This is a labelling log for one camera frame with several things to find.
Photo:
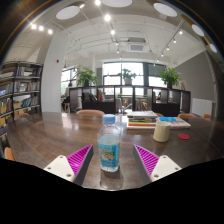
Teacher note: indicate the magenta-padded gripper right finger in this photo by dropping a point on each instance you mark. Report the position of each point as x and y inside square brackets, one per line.
[163, 166]

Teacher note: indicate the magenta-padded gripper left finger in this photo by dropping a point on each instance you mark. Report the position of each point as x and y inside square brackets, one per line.
[60, 166]

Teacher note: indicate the clear blue-capped water bottle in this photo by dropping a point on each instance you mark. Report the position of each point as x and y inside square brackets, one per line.
[109, 150]

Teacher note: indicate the cream ceramic cup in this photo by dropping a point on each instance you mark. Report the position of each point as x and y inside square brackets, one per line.
[161, 132]

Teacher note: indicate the flat round red coaster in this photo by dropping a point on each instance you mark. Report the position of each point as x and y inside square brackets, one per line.
[183, 136]

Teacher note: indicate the large white red-edged book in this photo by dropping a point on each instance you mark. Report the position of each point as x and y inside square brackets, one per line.
[140, 127]

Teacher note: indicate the yellow-spined book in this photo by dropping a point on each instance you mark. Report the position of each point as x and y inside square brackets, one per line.
[141, 122]

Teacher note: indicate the dark-spined book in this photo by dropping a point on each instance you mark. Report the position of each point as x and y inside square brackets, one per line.
[141, 119]

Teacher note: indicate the white-covered book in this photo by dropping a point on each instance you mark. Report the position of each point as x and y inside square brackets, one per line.
[141, 114]

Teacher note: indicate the orange chairs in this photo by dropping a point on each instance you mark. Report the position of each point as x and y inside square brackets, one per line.
[90, 112]

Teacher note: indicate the low dark cubby shelf unit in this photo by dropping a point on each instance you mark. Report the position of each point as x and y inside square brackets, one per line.
[166, 105]

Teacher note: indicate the tall dark bookshelf unit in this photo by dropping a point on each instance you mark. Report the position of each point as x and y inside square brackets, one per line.
[20, 90]

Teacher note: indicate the dark-potted leafy green plant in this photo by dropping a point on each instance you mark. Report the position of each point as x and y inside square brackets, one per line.
[170, 77]

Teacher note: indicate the bushy potted green plant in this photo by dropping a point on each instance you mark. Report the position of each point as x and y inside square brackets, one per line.
[86, 76]

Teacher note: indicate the small white-potted green plant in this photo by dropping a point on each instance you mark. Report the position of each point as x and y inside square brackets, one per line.
[127, 76]

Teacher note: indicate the ceiling air conditioner unit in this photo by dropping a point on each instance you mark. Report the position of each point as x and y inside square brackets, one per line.
[136, 46]

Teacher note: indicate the round ceiling panel lights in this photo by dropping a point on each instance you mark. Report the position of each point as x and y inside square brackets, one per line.
[67, 12]

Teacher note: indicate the ceiling track spotlights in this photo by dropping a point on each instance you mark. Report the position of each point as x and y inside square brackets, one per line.
[107, 17]

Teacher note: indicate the white wall panel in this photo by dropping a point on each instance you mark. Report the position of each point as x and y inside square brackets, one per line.
[201, 106]

